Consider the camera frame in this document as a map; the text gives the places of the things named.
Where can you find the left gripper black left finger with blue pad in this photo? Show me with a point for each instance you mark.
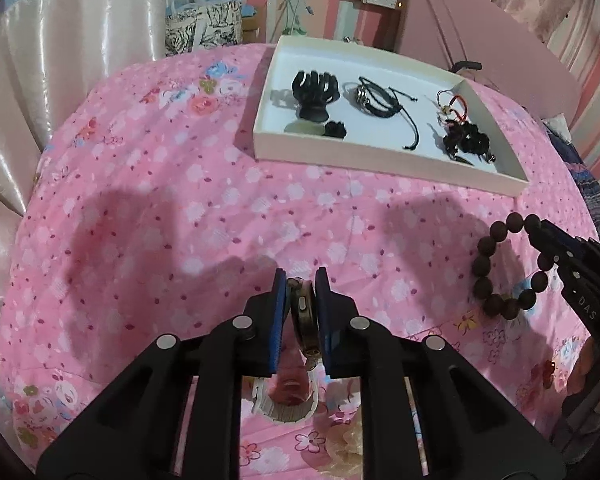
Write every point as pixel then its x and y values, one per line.
pixel 178 401

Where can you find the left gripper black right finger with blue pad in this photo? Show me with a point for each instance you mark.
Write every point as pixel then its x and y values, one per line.
pixel 427 413

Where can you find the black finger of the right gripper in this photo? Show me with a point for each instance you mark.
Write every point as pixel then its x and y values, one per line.
pixel 560 247

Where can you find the cream scrunchie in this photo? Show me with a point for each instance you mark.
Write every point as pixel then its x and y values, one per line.
pixel 344 447

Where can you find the black claw hair clip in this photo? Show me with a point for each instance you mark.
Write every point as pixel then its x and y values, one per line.
pixel 314 91

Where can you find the pink floral bed sheet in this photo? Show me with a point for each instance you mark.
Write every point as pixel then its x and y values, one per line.
pixel 151 216

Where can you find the pink headboard panel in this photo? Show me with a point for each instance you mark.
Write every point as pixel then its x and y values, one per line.
pixel 447 33

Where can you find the small black hair flower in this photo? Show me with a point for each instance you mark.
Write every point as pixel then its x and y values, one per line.
pixel 335 130

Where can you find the white shallow cardboard tray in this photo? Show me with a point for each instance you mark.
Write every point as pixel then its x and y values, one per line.
pixel 402 116

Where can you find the brown cardboard box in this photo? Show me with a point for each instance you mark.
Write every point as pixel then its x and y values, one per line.
pixel 251 27

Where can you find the cream satin curtain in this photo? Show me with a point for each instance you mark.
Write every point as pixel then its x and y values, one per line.
pixel 52 52

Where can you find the black white floral tote bag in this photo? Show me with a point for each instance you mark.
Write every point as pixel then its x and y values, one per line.
pixel 204 27

